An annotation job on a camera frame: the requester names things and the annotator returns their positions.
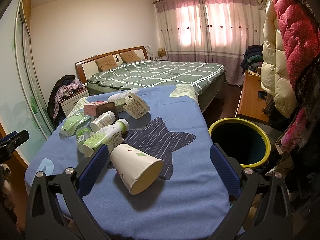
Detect wooden frame bed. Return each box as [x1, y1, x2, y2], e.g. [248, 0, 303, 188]
[75, 46, 226, 111]

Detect cream puffer jacket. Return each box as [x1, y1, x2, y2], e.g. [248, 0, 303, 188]
[261, 0, 297, 118]

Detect brown pillow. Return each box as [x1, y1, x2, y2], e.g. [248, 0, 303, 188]
[119, 50, 141, 63]
[95, 55, 118, 72]

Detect right brown pillow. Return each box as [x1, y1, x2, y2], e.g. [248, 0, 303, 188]
[119, 50, 141, 63]

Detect white paper cup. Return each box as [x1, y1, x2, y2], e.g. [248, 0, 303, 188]
[110, 144, 164, 196]

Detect green wet wipes pack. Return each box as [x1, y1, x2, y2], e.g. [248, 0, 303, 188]
[59, 112, 89, 137]

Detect green plaid duvet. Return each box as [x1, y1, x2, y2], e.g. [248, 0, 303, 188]
[88, 60, 226, 95]

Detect wooden side cabinet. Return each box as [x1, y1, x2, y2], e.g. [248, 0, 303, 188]
[235, 72, 269, 125]

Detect pink floral bag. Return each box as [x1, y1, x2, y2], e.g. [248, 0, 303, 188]
[276, 107, 311, 155]

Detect woven basket by window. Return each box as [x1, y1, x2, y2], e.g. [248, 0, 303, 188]
[157, 47, 167, 57]

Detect pale green flat box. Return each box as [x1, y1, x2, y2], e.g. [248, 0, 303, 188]
[114, 98, 126, 113]

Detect white foam fruit net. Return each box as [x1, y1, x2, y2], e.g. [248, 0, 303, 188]
[108, 88, 139, 102]

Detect brown square lid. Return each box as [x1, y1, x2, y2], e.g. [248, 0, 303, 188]
[96, 102, 119, 121]

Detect red dotted puffer jacket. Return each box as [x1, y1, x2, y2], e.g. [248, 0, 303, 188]
[273, 0, 319, 88]

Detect clothes pile on nightstand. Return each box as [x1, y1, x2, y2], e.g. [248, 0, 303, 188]
[47, 75, 86, 128]

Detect green label drink bottle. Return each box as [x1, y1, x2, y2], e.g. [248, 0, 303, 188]
[81, 119, 129, 157]

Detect white pill bottle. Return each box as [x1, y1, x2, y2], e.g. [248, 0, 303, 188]
[90, 111, 116, 133]

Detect clear green label cup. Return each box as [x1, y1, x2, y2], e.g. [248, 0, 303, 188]
[76, 126, 93, 154]

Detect pink strawberry milk carton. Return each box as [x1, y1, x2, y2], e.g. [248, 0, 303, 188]
[84, 101, 107, 116]

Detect sliding wardrobe door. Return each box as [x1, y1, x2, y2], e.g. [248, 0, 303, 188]
[1, 0, 54, 165]

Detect left brown pillow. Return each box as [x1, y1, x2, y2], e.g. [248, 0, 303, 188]
[95, 55, 118, 72]

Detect pink white curtain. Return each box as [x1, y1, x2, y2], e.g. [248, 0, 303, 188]
[155, 0, 265, 85]

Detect yellow rim trash bin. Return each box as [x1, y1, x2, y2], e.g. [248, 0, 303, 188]
[208, 118, 271, 169]

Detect dark clothes pile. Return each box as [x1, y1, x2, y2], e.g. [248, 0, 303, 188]
[240, 45, 264, 74]

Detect white bedside table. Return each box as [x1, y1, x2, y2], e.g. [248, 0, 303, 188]
[60, 88, 89, 116]

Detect blue star tablecloth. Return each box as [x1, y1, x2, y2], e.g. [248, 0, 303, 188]
[24, 84, 231, 240]

